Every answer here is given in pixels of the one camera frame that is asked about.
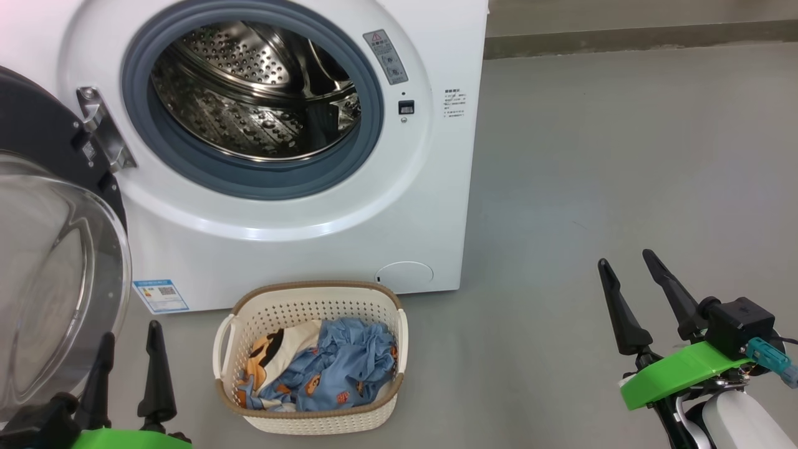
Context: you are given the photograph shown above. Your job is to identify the blue energy label sticker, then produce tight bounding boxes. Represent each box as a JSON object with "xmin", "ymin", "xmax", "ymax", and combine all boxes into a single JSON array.
[{"xmin": 132, "ymin": 279, "xmax": 190, "ymax": 314}]

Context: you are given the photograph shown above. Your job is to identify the metal door hinge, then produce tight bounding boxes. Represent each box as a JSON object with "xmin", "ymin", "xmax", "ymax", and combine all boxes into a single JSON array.
[{"xmin": 76, "ymin": 86, "xmax": 138, "ymax": 173}]

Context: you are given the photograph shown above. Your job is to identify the blue printed garment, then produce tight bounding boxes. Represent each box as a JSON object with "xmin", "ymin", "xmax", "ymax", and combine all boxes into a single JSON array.
[{"xmin": 236, "ymin": 317, "xmax": 400, "ymax": 412}]

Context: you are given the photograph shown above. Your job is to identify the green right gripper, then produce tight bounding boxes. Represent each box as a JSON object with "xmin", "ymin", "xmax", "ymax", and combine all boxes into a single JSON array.
[{"xmin": 597, "ymin": 249, "xmax": 774, "ymax": 449}]

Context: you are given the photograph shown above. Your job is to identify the grey rubber door gasket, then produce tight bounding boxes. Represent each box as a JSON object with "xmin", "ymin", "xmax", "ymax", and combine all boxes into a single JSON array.
[{"xmin": 120, "ymin": 0, "xmax": 385, "ymax": 201}]

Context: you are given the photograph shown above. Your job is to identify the blue patterned clothes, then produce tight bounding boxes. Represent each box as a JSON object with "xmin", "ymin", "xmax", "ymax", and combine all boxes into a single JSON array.
[{"xmin": 236, "ymin": 321, "xmax": 324, "ymax": 406}]

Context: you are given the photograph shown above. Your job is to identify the cream perforated laundry basket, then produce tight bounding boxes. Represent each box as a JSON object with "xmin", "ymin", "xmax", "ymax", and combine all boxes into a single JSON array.
[{"xmin": 212, "ymin": 280, "xmax": 409, "ymax": 435}]

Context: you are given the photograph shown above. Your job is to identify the black round glass washer door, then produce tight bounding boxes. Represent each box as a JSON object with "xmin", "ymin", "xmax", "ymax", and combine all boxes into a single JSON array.
[{"xmin": 0, "ymin": 65, "xmax": 133, "ymax": 422}]

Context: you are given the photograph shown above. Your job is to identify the teal right camera connector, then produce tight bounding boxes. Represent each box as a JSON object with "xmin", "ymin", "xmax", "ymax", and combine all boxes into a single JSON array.
[{"xmin": 745, "ymin": 337, "xmax": 798, "ymax": 389}]

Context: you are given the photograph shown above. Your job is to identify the white front-load washing machine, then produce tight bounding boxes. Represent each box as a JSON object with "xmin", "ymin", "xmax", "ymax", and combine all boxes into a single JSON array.
[{"xmin": 0, "ymin": 0, "xmax": 489, "ymax": 312}]

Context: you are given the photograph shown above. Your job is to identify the stainless steel washer drum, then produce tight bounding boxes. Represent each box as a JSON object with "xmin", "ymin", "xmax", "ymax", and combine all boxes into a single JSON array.
[{"xmin": 150, "ymin": 21, "xmax": 362, "ymax": 163}]

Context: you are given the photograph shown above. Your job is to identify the round white filter cover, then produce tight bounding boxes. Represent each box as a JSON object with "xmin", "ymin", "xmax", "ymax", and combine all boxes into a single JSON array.
[{"xmin": 374, "ymin": 261, "xmax": 435, "ymax": 294}]

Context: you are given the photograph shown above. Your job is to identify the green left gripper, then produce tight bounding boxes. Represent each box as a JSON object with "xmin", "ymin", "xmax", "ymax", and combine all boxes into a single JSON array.
[{"xmin": 70, "ymin": 320, "xmax": 194, "ymax": 449}]

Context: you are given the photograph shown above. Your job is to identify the grey warning sticker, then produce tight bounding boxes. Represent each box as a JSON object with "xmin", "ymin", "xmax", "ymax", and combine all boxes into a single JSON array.
[{"xmin": 363, "ymin": 29, "xmax": 410, "ymax": 85}]

